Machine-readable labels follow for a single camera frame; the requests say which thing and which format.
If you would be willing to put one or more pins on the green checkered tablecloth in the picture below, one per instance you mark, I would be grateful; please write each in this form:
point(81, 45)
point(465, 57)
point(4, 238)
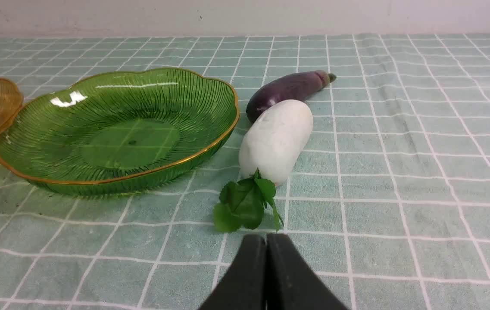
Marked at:
point(389, 202)

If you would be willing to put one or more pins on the purple eggplant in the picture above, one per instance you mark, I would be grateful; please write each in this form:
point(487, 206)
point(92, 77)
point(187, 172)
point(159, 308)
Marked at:
point(295, 86)

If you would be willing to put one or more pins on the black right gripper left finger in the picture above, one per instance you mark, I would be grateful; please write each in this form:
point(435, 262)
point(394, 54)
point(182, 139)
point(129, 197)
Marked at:
point(242, 286)

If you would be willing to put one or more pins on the white radish with leaves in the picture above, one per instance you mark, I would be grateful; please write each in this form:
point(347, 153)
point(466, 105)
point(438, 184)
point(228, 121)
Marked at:
point(267, 156)

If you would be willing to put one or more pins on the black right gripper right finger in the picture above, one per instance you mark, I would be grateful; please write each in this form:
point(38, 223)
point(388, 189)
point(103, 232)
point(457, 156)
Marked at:
point(290, 282)

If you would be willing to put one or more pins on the green glass plate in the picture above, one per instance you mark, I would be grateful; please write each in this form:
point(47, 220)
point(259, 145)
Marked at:
point(120, 132)

